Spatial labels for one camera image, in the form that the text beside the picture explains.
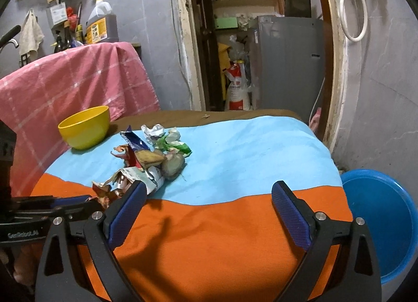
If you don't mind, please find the orange red wrapper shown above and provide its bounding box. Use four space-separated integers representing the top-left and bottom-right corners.
111 145 136 167

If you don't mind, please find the grey refrigerator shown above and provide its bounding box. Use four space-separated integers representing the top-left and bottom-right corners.
250 16 325 123

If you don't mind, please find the black monitor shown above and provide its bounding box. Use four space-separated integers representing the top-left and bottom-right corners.
284 0 311 18

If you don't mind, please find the blue snack wrapper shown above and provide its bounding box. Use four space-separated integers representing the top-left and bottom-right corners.
120 126 152 152

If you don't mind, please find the red brown wrapper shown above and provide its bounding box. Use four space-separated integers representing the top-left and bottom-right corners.
91 181 121 208

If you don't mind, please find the black handlebar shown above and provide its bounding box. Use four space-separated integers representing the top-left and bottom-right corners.
0 25 22 48

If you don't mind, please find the blue plastic basin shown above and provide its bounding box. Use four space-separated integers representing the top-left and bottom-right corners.
340 169 418 293

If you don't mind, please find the white torn carton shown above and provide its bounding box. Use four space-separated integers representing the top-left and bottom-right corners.
113 167 165 195

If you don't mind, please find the large oil bottle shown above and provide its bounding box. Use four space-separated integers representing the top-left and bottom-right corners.
85 0 119 44

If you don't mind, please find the beige hanging rag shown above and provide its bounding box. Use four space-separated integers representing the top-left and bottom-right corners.
19 10 44 61

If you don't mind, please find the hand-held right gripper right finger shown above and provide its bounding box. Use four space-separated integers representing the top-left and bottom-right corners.
271 180 382 302

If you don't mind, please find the yellow bowl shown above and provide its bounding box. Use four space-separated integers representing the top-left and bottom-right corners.
58 106 110 150

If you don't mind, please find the pink checked cloth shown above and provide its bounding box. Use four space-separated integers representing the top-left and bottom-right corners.
0 41 160 196

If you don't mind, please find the dark wooden door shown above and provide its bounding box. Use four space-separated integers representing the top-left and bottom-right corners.
189 0 226 110

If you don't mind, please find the red and white sack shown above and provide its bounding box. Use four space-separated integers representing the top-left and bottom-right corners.
224 60 252 111

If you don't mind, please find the green box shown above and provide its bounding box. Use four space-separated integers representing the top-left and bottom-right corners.
216 17 238 31

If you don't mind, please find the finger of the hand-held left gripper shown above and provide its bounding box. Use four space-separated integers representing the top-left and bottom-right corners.
11 194 95 207
49 202 107 224

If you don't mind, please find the grey-brown clam shell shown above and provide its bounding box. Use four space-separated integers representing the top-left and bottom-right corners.
161 153 187 180

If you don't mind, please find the brown vegetable peel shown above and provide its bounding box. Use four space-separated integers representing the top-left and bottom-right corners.
134 149 167 168

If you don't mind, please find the white cable loop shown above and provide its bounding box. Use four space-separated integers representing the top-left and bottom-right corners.
340 0 368 42

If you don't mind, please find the yellow bag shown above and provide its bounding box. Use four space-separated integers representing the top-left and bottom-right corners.
218 42 231 100

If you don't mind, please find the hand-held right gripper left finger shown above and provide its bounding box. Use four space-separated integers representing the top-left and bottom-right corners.
34 179 149 302

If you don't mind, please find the crumpled white paper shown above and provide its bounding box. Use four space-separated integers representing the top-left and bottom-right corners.
141 124 167 144

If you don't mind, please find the blue and orange blanket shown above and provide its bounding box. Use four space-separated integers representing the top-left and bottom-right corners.
31 116 353 302

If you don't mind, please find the pink slipper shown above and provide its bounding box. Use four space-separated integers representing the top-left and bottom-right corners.
309 109 322 131

